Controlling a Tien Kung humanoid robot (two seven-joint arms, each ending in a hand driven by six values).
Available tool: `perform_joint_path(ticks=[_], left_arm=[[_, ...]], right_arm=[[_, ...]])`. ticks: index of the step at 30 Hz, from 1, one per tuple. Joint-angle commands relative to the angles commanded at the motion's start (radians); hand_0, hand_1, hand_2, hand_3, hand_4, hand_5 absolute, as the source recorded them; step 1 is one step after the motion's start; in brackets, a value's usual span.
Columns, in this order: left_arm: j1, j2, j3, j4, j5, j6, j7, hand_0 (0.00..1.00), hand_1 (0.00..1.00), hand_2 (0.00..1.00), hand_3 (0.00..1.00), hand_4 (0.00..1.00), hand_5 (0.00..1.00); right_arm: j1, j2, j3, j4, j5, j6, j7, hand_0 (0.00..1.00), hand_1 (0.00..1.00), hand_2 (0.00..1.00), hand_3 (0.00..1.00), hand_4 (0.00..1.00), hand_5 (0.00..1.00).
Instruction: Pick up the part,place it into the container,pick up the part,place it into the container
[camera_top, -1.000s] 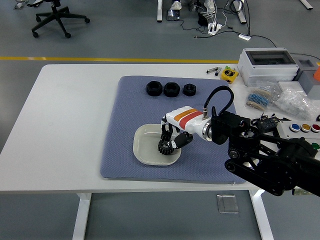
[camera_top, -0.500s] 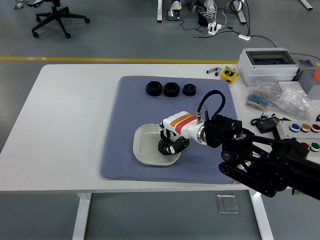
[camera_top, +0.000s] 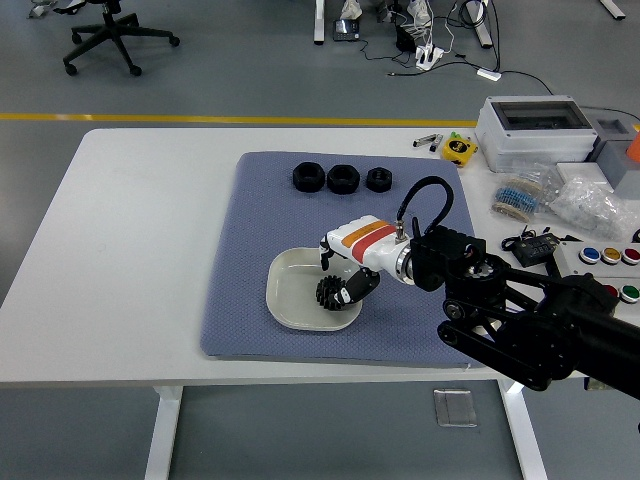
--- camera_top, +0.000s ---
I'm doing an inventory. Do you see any grey electrical enclosure box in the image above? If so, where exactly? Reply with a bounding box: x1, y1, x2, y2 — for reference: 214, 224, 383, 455
473, 94, 599, 174

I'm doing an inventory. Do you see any large black hex nut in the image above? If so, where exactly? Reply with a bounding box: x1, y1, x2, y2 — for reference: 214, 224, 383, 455
291, 161, 326, 195
326, 163, 360, 195

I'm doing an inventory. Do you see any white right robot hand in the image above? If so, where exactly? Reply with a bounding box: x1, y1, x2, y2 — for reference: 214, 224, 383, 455
318, 214, 412, 308

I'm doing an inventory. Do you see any blue-grey textured mat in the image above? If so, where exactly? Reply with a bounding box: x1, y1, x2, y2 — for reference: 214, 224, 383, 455
198, 151, 499, 370

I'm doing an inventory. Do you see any white square plate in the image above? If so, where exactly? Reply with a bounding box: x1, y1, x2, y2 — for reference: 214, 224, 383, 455
264, 247, 364, 332

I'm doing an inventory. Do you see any white left table leg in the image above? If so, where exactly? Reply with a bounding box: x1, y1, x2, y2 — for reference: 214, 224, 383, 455
144, 385, 184, 480

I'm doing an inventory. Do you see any black electronic module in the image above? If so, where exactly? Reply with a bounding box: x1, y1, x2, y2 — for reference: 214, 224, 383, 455
501, 227, 562, 268

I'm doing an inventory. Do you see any grey push-button control box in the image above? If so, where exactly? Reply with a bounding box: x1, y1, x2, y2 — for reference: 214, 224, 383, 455
547, 229, 640, 306

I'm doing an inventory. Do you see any small black hex nut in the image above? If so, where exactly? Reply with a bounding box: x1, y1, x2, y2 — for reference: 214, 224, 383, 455
364, 167, 394, 193

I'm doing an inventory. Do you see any grey plastic box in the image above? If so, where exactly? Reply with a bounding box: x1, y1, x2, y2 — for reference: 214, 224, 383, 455
583, 108, 640, 201

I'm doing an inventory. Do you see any black desk phone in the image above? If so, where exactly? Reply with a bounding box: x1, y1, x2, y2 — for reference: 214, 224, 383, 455
332, 18, 362, 43

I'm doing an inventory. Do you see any black office chair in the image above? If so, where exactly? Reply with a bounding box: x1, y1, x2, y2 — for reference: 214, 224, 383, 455
52, 0, 181, 78

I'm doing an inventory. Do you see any white right table leg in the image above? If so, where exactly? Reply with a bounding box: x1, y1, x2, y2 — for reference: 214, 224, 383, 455
497, 378, 549, 480

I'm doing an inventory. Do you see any yellow tape measure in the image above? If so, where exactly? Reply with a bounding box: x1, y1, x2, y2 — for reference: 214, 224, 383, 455
441, 137, 479, 170

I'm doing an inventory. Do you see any large black gear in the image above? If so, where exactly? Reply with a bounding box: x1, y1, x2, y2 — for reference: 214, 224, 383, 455
315, 279, 347, 312

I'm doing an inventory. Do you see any black floor cable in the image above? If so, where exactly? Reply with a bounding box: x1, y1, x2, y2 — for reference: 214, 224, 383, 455
501, 69, 555, 96

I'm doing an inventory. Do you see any white power strip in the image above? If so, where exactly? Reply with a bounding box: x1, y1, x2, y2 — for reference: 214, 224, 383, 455
414, 43, 445, 70

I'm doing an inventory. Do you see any white table leg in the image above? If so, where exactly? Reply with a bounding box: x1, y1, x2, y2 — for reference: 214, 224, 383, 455
144, 385, 184, 480
497, 378, 549, 480

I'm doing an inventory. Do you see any metal floor socket plate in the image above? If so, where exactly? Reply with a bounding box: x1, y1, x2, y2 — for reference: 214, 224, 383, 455
432, 388, 479, 428

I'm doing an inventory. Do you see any black power brick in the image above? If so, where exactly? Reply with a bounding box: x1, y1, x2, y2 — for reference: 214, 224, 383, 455
394, 23, 419, 53

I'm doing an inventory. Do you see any blue resistor tape roll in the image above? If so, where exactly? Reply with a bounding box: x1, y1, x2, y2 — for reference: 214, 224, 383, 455
489, 172, 547, 222

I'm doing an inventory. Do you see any clear bag of white parts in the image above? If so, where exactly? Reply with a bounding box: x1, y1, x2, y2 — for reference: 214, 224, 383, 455
547, 174, 640, 235

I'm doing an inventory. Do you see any white flat box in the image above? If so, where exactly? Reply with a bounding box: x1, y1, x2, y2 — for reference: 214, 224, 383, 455
555, 162, 614, 191

